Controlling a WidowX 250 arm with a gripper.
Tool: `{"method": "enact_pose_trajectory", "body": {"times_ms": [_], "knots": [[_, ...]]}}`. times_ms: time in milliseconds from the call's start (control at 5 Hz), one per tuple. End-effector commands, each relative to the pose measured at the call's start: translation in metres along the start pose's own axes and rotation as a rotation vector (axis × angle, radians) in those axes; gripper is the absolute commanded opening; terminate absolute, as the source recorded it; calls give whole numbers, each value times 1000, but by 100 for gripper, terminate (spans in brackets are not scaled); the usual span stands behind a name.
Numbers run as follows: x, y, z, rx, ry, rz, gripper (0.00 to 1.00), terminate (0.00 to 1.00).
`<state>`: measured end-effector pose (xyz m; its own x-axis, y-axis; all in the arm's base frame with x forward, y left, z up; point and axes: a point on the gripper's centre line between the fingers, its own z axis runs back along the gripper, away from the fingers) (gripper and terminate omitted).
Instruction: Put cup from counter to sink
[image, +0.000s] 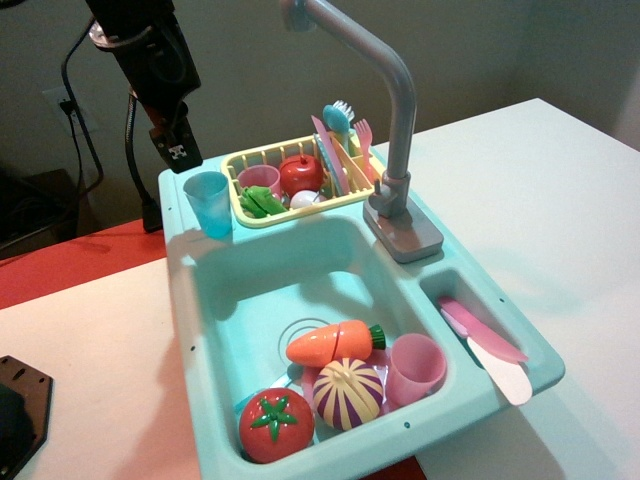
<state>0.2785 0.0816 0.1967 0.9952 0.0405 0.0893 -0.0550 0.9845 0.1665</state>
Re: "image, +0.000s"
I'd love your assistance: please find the yellow dish drying rack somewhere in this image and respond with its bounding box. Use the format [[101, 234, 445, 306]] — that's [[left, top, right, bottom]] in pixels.
[[221, 130, 373, 228]]

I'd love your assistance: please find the orange toy carrot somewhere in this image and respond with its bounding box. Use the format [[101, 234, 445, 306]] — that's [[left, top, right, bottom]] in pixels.
[[285, 319, 386, 367]]

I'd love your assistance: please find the blue dish brush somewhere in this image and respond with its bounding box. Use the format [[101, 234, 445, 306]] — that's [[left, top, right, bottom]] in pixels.
[[322, 100, 355, 150]]

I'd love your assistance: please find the teal toy sink unit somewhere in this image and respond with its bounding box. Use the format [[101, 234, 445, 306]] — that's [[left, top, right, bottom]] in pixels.
[[159, 171, 565, 479]]

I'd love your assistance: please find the black flexible gooseneck clamp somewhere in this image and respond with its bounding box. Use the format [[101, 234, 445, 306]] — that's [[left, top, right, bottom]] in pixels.
[[124, 91, 163, 233]]

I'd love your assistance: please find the pink cup in sink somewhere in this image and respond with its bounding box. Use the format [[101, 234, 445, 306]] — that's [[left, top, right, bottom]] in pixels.
[[386, 333, 447, 406]]

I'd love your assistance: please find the blue toy utensil in sink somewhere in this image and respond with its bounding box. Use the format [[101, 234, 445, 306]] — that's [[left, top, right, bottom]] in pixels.
[[234, 371, 301, 415]]

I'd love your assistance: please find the green toy vegetable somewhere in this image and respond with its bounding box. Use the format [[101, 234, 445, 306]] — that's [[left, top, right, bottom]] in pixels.
[[239, 186, 287, 219]]

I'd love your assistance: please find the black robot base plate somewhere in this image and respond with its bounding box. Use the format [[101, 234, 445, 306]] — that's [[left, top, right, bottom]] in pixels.
[[1, 355, 54, 479]]

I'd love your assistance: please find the translucent blue plastic cup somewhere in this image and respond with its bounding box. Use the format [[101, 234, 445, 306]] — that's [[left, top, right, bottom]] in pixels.
[[183, 171, 232, 239]]

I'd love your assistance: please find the white toy egg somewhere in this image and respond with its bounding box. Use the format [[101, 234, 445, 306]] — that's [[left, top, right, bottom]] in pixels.
[[289, 190, 326, 209]]

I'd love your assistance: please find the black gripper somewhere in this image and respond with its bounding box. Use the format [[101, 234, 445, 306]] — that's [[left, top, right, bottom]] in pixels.
[[108, 15, 203, 174]]

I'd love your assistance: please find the purple yellow toy onion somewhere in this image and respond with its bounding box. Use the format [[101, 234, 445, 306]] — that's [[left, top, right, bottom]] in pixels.
[[313, 358, 384, 431]]

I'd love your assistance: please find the white wall outlet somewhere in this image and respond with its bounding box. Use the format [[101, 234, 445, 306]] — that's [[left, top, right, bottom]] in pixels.
[[42, 85, 100, 135]]

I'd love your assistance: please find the white toy spatula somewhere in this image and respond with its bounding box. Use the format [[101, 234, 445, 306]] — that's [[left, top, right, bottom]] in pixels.
[[467, 338, 533, 406]]

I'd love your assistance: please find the red toy tomato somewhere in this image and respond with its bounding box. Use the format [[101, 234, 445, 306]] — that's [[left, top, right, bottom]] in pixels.
[[239, 387, 315, 464]]

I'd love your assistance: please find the pink toy fork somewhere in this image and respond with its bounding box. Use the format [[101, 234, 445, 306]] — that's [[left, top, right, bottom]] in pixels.
[[354, 119, 373, 176]]

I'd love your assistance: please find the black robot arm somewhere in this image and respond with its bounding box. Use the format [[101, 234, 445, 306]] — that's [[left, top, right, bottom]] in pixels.
[[87, 1, 203, 173]]

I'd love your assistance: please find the pink cup in rack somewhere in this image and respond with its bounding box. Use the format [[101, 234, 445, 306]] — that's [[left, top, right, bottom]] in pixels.
[[237, 164, 281, 197]]

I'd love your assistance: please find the pink knife in rack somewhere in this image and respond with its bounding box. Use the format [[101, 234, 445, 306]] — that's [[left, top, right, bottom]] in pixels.
[[311, 115, 350, 195]]

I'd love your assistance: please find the red toy apple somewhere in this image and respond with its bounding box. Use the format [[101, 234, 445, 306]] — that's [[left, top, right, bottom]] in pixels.
[[279, 154, 324, 197]]

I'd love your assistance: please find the pink toy knife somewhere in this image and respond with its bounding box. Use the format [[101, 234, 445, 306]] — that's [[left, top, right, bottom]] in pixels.
[[438, 296, 529, 363]]

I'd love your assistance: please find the purple plate in rack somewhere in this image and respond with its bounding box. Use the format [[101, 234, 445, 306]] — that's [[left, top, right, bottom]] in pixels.
[[314, 133, 350, 196]]

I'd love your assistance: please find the grey toy faucet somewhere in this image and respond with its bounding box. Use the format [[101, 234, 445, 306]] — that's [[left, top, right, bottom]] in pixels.
[[280, 1, 444, 264]]

